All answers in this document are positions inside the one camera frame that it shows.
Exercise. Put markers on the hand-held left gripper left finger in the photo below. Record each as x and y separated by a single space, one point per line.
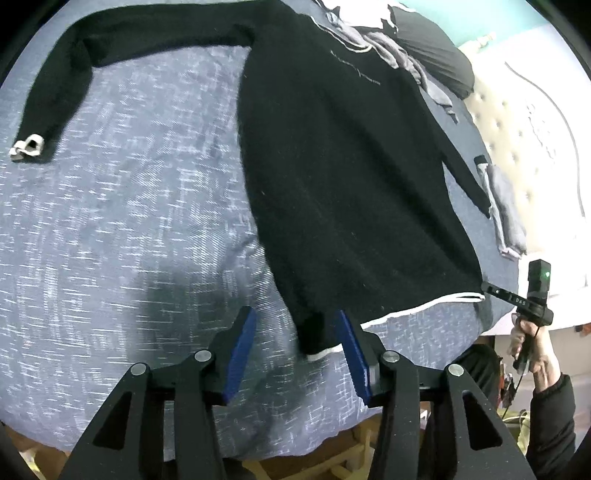
240 350

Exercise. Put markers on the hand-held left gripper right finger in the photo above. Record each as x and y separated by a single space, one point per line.
353 350

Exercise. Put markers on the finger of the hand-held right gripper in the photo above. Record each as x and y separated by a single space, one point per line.
496 290

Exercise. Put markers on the black sweater white trim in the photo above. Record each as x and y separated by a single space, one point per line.
346 184

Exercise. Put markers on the person's right forearm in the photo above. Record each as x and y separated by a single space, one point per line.
554 424

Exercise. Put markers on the person's right hand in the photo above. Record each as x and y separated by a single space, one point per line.
545 350

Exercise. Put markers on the grey folded garment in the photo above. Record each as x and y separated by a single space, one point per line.
505 212

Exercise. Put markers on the white tufted headboard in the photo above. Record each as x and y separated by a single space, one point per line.
521 115

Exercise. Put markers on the bed with blue cover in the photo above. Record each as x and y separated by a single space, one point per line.
115 230

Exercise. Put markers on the dark grey pillow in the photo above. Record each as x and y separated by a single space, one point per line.
438 50

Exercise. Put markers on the grey hoodie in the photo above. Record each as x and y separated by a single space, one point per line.
401 57

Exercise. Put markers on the white garment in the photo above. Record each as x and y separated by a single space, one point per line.
387 11

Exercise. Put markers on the wooden frame furniture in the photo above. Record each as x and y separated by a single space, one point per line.
355 450

